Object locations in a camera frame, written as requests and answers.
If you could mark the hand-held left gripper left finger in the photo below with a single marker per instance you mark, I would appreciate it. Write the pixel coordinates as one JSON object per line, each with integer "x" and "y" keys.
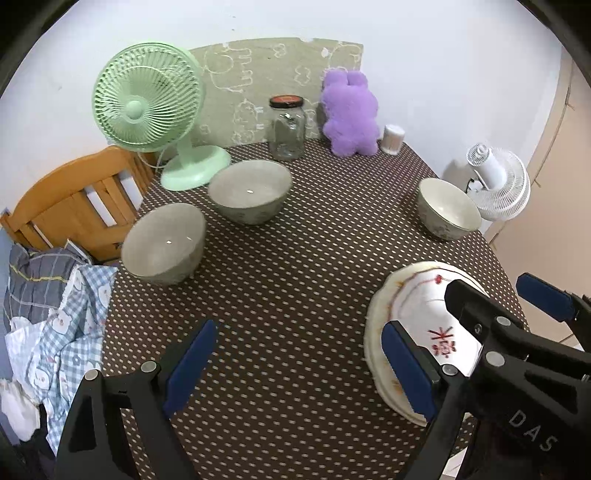
{"x": 191, "y": 364}

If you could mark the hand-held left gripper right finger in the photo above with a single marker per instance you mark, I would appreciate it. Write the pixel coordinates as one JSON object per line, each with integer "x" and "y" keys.
{"x": 408, "y": 374}

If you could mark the white cloth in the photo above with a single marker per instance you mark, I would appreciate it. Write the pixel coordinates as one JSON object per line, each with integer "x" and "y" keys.
{"x": 18, "y": 408}

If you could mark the purple plush toy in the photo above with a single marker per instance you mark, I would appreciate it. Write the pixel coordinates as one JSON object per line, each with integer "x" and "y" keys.
{"x": 348, "y": 115}

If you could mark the cotton swab container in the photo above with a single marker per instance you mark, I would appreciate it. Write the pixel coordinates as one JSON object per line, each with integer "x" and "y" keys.
{"x": 392, "y": 138}

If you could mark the green desk fan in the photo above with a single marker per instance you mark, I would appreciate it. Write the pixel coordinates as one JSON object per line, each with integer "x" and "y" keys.
{"x": 143, "y": 101}

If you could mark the grey striped cloth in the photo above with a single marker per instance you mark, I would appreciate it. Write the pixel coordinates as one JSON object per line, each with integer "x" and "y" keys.
{"x": 41, "y": 277}

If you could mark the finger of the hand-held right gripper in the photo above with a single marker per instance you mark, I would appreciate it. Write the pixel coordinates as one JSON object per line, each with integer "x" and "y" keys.
{"x": 466, "y": 302}
{"x": 545, "y": 295}

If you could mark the white plate red pattern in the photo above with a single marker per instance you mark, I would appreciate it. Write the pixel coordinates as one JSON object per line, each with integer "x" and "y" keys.
{"x": 422, "y": 307}

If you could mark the large floral ceramic bowl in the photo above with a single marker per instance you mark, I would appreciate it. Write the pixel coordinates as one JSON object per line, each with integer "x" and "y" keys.
{"x": 450, "y": 207}

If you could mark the blue checked cloth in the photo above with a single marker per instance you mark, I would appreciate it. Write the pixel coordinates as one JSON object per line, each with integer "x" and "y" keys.
{"x": 64, "y": 341}

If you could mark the medium floral ceramic bowl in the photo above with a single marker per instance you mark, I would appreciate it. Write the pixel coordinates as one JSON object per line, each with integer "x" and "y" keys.
{"x": 249, "y": 189}

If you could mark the large yellow floral plate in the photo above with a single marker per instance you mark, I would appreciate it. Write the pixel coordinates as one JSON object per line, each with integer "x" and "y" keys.
{"x": 368, "y": 337}

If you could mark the small floral ceramic bowl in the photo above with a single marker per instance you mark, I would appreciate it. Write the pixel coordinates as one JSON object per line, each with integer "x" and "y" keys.
{"x": 161, "y": 242}

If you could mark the wooden chair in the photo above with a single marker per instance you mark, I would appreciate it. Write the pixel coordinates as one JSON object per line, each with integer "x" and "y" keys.
{"x": 60, "y": 194}

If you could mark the white standing fan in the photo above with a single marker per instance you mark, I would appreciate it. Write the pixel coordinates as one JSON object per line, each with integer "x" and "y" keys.
{"x": 501, "y": 184}

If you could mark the glass jar with lid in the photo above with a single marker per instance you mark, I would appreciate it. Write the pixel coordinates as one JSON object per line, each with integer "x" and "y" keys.
{"x": 287, "y": 134}

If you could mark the beige door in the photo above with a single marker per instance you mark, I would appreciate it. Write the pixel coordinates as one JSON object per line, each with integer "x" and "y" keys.
{"x": 563, "y": 184}

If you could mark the brown polka-dot tablecloth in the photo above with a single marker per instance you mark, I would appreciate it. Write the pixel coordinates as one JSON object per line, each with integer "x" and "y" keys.
{"x": 300, "y": 286}

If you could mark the green printed board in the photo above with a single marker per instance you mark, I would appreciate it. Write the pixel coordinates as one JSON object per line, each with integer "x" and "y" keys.
{"x": 258, "y": 69}

